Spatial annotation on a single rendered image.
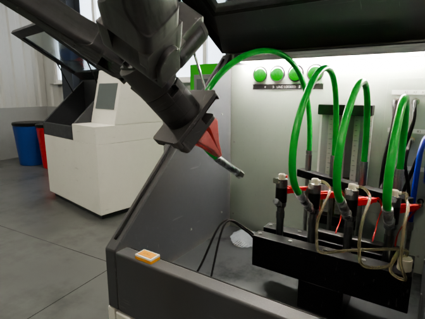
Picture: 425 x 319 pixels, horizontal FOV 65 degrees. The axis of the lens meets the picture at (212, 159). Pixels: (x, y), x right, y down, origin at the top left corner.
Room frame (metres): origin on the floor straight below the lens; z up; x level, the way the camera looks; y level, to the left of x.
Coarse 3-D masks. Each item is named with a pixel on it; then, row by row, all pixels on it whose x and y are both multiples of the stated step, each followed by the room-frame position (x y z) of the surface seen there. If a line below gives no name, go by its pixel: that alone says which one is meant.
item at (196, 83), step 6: (192, 66) 3.91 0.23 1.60; (204, 66) 3.82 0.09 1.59; (210, 66) 3.77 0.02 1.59; (192, 72) 3.91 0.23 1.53; (198, 72) 3.87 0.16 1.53; (204, 72) 3.82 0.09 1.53; (210, 72) 3.77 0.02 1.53; (192, 78) 3.91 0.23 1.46; (198, 78) 3.86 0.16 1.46; (204, 78) 3.81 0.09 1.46; (192, 84) 3.91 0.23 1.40; (198, 84) 3.86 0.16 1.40
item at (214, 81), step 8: (264, 48) 0.83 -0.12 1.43; (272, 48) 0.85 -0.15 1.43; (240, 56) 0.79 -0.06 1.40; (248, 56) 0.80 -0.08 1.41; (280, 56) 0.87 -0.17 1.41; (288, 56) 0.88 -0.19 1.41; (232, 64) 0.78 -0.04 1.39; (296, 64) 0.89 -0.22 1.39; (224, 72) 0.76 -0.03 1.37; (296, 72) 0.90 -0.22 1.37; (216, 80) 0.75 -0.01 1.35; (304, 80) 0.91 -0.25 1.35; (208, 88) 0.74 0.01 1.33; (304, 88) 0.92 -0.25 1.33
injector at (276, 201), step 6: (282, 180) 0.76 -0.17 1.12; (276, 186) 0.77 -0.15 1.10; (282, 186) 0.76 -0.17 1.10; (276, 192) 0.77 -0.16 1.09; (282, 192) 0.76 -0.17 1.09; (276, 198) 0.77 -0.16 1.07; (282, 198) 0.76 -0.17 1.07; (276, 204) 0.75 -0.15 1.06; (282, 204) 0.76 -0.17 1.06; (282, 210) 0.77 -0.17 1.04; (276, 216) 0.77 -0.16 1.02; (282, 216) 0.77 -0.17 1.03; (276, 222) 0.77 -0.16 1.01; (282, 222) 0.77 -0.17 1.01; (276, 228) 0.77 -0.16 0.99; (282, 228) 0.77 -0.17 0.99; (276, 234) 0.77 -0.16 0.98; (282, 234) 0.77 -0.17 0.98
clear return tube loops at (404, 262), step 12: (324, 204) 0.65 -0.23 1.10; (408, 204) 0.61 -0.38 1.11; (408, 216) 0.57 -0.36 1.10; (360, 228) 0.58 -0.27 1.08; (360, 240) 0.57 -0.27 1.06; (324, 252) 0.61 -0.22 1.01; (336, 252) 0.62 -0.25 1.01; (360, 252) 0.57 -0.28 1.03; (396, 252) 0.60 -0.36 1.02; (408, 252) 0.60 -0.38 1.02; (360, 264) 0.57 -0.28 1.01; (408, 264) 0.59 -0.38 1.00; (396, 276) 0.55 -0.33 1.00
